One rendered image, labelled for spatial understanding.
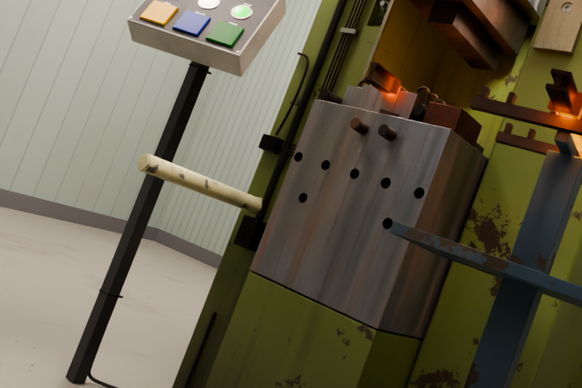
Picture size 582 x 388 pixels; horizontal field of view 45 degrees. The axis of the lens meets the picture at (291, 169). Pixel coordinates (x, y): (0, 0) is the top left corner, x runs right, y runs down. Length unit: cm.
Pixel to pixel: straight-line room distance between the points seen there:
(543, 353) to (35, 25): 409
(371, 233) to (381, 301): 15
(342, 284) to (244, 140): 482
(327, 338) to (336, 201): 30
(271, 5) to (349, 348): 94
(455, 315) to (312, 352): 33
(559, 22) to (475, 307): 67
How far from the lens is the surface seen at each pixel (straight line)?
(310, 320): 157
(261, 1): 195
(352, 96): 173
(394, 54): 200
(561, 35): 171
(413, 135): 154
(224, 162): 634
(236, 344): 169
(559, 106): 114
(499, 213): 163
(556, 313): 156
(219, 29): 186
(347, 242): 155
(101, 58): 545
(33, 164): 526
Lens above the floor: 61
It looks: 4 degrees up
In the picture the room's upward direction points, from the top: 21 degrees clockwise
